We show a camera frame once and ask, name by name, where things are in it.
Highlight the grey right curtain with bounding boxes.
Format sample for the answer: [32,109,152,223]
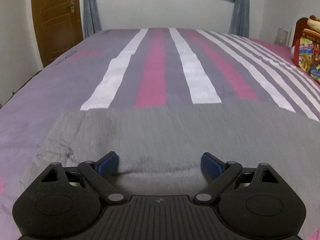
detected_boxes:
[229,0,250,37]

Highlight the brown wooden door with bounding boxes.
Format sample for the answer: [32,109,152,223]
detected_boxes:
[31,0,83,67]

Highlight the grey fleece pants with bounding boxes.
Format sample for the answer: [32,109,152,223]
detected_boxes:
[20,100,319,239]

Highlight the grey curtain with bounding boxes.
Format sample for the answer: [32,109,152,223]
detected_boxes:
[82,0,102,38]
[229,0,250,37]

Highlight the striped purple pink bedsheet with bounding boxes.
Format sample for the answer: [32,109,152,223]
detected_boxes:
[1,28,319,239]

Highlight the white wall socket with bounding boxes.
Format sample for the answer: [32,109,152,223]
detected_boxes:
[275,28,289,46]

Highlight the grey left curtain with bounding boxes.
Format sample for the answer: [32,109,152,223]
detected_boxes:
[82,0,102,38]

